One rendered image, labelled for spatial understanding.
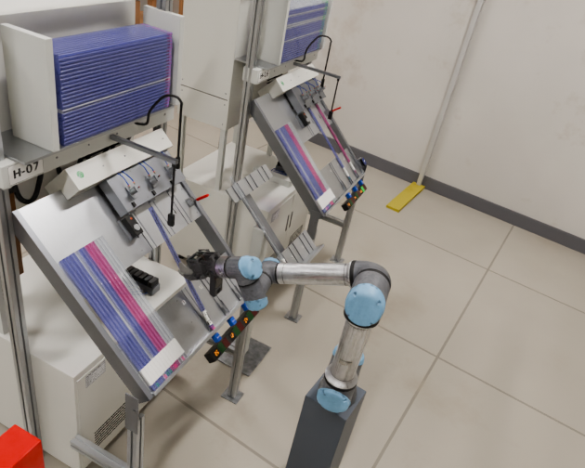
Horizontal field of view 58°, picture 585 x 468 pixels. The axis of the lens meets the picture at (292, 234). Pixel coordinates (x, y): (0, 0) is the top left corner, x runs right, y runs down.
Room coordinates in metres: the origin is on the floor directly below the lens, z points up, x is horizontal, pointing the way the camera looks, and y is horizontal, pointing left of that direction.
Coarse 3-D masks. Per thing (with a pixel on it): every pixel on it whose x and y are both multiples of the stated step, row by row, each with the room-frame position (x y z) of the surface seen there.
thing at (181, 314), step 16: (208, 288) 1.59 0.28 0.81; (224, 288) 1.65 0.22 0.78; (176, 304) 1.44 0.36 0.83; (192, 304) 1.49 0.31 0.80; (208, 304) 1.54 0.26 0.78; (224, 304) 1.58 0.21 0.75; (176, 320) 1.39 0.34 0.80; (192, 320) 1.44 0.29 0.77; (176, 336) 1.34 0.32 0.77; (192, 336) 1.39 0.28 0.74
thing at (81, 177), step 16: (160, 128) 1.90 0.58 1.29; (144, 144) 1.77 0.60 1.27; (160, 144) 1.84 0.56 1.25; (96, 160) 1.56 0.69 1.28; (112, 160) 1.61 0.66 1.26; (128, 160) 1.66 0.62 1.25; (144, 160) 1.74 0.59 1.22; (64, 176) 1.44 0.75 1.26; (80, 176) 1.46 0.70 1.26; (96, 176) 1.51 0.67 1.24; (48, 192) 1.47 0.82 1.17; (64, 192) 1.45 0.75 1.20; (80, 192) 1.47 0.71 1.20
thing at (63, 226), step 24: (96, 192) 1.55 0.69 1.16; (168, 192) 1.79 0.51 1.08; (24, 216) 1.29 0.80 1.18; (48, 216) 1.35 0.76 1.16; (72, 216) 1.41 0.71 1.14; (96, 216) 1.47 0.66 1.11; (120, 216) 1.54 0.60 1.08; (144, 216) 1.62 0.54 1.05; (192, 216) 1.79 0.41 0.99; (48, 240) 1.29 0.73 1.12; (72, 240) 1.35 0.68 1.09; (120, 240) 1.47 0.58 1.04; (144, 240) 1.54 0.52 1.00
